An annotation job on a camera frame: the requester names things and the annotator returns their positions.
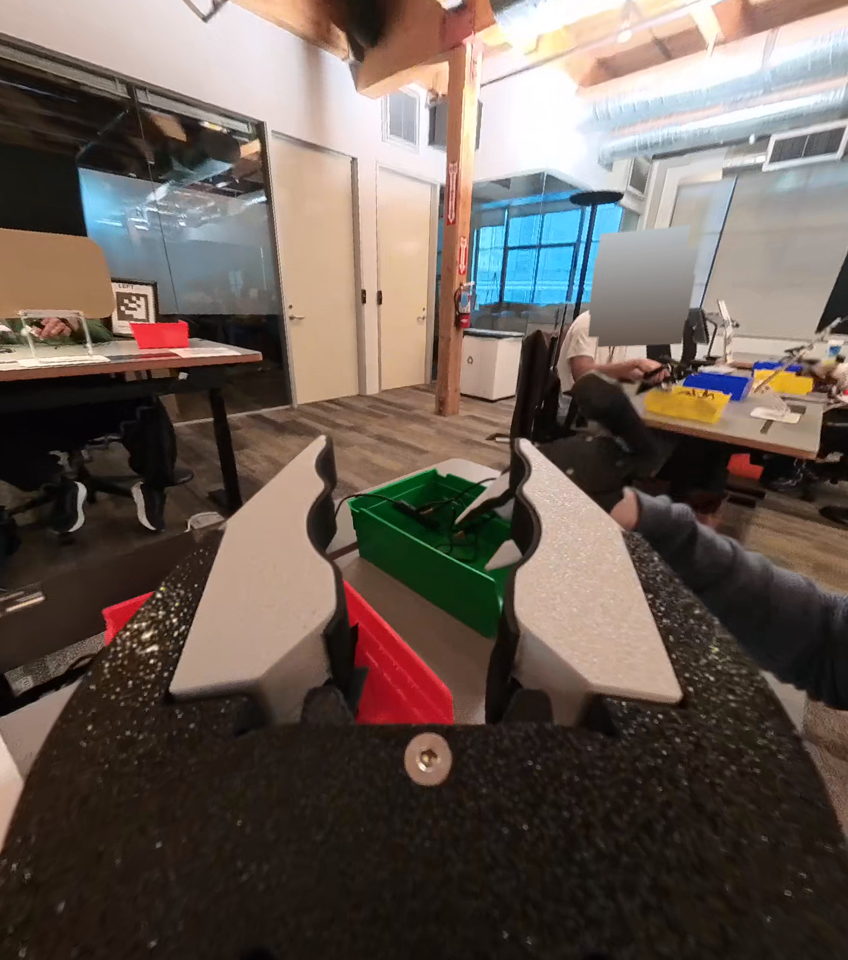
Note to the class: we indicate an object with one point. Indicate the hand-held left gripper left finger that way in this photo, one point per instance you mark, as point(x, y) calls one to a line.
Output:
point(259, 592)

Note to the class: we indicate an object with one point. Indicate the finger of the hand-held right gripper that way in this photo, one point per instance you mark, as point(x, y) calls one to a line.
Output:
point(491, 500)
point(505, 557)

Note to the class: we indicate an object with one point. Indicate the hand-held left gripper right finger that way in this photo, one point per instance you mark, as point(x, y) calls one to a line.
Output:
point(589, 600)

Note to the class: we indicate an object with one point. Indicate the green plastic bin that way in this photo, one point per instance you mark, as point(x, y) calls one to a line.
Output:
point(424, 570)

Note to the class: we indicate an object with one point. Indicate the person's right forearm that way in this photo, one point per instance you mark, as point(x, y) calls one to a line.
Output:
point(754, 607)

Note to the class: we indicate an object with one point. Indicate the person's right hand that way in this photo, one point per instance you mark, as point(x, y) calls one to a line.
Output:
point(625, 510)

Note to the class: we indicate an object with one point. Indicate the yellow plastic bin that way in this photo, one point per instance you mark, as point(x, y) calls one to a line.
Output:
point(788, 384)
point(686, 405)

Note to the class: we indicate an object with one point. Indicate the black office chair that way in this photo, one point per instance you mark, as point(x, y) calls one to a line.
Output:
point(536, 390)

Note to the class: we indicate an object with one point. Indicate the blue plastic bin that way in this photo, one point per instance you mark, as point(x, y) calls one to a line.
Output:
point(724, 386)

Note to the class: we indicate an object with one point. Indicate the grey office desk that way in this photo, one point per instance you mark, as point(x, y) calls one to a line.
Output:
point(769, 427)

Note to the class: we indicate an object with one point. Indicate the blue-lit window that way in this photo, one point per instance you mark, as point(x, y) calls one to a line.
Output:
point(536, 255)

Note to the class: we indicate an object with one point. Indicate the red fire extinguisher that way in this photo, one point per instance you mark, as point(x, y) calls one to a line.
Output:
point(463, 306)

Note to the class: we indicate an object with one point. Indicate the black cardboard box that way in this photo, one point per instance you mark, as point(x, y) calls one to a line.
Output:
point(56, 592)

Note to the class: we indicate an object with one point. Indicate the black floor lamp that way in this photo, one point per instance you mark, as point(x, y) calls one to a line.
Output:
point(596, 196)

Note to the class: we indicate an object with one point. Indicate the beige door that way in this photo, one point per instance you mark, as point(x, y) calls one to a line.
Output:
point(405, 277)
point(315, 277)

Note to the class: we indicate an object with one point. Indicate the brown-edged office desk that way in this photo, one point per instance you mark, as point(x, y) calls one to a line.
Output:
point(94, 373)

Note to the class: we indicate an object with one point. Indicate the small red plastic bin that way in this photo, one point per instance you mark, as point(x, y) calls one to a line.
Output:
point(160, 336)

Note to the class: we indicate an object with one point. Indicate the black and white tag sign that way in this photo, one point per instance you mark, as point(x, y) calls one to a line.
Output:
point(133, 306)

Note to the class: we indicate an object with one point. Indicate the clear acrylic stand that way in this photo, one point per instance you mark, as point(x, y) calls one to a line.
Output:
point(49, 313)

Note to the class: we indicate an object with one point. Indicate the wooden support post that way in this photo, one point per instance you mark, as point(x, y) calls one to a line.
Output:
point(458, 337)

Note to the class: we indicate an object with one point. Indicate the silver air duct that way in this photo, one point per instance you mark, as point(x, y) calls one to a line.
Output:
point(769, 67)
point(679, 139)

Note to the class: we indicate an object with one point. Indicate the white duct vent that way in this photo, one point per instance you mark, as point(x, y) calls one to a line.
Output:
point(806, 146)

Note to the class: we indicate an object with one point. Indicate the white wall vent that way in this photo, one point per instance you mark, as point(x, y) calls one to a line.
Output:
point(402, 118)

